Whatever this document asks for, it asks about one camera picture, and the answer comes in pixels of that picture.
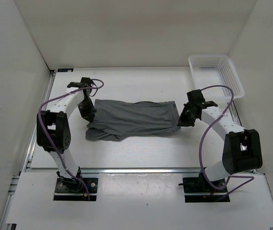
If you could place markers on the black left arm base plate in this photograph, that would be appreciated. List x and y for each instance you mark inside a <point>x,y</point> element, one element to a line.
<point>65,191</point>

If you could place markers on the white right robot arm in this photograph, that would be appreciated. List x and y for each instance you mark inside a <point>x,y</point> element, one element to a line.
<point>242,147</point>

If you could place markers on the aluminium right frame rail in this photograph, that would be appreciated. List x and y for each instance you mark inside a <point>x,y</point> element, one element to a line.
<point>236,116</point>

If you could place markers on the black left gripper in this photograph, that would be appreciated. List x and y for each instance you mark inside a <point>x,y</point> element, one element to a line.
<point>90,113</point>

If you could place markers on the aluminium front frame rail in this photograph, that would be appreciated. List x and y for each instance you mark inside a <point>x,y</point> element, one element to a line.
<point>140,170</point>

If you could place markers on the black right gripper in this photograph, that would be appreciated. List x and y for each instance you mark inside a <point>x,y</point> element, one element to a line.
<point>183,121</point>

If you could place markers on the aluminium left frame rail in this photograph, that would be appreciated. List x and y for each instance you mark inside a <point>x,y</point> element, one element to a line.
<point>26,161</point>

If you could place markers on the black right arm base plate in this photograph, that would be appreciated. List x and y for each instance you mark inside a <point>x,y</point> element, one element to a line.
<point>197,192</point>

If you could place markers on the blue corner label sticker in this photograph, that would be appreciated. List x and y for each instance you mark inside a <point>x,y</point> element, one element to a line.
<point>65,70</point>

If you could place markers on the aluminium frame rail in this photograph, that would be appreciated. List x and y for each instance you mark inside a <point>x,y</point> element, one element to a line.
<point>140,170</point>
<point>26,161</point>
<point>236,116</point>

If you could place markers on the grey cotton shorts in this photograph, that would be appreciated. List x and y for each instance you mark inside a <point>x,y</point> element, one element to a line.
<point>118,120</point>

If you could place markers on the white perforated plastic basket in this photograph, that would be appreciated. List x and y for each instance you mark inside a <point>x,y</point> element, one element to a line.
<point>214,69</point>

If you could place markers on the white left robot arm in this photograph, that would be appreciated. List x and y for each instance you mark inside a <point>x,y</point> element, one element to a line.
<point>53,132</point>

